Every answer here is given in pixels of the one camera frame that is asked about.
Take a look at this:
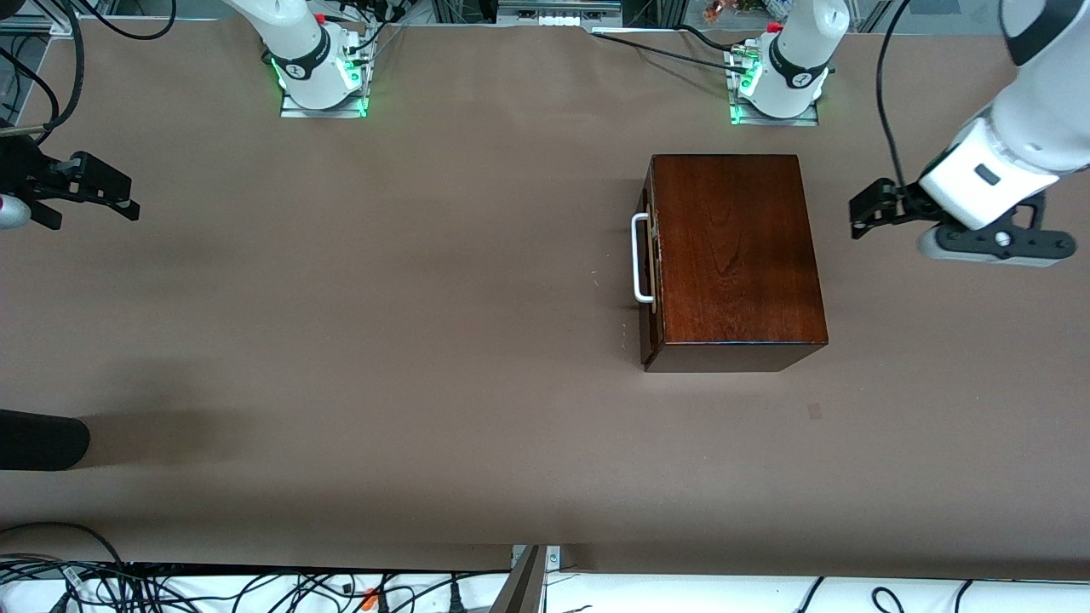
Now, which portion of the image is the wooden drawer with white handle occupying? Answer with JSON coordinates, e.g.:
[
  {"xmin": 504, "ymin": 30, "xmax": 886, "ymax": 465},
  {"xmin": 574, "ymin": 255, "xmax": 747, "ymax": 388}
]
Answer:
[{"xmin": 631, "ymin": 162, "xmax": 663, "ymax": 369}]

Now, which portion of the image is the dark wooden cabinet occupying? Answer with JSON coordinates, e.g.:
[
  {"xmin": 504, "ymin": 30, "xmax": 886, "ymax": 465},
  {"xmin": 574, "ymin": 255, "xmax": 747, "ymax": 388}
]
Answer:
[{"xmin": 640, "ymin": 154, "xmax": 829, "ymax": 373}]

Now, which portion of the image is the black cylindrical object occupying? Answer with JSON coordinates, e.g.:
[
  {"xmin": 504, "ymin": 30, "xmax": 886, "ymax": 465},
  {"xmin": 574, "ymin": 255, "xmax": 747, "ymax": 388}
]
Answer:
[{"xmin": 0, "ymin": 409, "xmax": 91, "ymax": 472}]

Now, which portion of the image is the grey metal device box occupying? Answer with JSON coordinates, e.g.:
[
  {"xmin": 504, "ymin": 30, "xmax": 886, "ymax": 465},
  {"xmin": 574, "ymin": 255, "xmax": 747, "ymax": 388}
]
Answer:
[{"xmin": 498, "ymin": 0, "xmax": 622, "ymax": 26}]

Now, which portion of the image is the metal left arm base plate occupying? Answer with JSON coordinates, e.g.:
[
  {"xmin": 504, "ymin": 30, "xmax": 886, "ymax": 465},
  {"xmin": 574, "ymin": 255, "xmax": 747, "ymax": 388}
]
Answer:
[{"xmin": 728, "ymin": 51, "xmax": 820, "ymax": 127}]

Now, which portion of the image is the aluminium frame profile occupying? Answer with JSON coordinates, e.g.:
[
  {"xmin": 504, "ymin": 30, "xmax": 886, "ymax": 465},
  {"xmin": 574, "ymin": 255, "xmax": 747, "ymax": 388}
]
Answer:
[{"xmin": 0, "ymin": 0, "xmax": 83, "ymax": 40}]

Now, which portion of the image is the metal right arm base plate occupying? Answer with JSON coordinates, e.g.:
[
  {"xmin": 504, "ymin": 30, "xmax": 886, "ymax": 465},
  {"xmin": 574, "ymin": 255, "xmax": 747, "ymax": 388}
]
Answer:
[{"xmin": 279, "ymin": 26, "xmax": 369, "ymax": 118}]

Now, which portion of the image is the black cable on table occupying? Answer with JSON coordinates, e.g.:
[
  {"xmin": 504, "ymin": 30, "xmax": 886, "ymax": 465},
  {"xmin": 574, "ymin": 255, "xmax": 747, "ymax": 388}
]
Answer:
[{"xmin": 592, "ymin": 32, "xmax": 743, "ymax": 72}]

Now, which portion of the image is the aluminium frame strut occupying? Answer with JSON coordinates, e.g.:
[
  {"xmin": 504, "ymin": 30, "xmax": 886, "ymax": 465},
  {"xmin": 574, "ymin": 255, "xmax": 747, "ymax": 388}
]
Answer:
[{"xmin": 490, "ymin": 545, "xmax": 561, "ymax": 613}]

